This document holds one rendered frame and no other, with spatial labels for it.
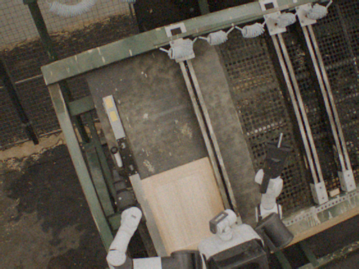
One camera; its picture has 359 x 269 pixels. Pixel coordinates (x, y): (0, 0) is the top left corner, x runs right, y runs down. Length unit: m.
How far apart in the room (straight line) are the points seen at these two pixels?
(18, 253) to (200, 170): 2.13
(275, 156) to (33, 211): 2.77
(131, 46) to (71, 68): 0.32
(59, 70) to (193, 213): 1.02
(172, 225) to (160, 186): 0.22
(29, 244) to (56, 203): 0.48
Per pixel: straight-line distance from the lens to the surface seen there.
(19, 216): 4.21
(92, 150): 3.27
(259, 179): 2.01
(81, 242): 3.77
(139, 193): 2.26
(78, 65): 2.17
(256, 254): 1.78
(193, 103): 2.23
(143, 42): 2.19
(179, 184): 2.31
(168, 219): 2.34
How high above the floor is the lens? 2.94
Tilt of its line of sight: 43 degrees down
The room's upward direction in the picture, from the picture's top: 11 degrees counter-clockwise
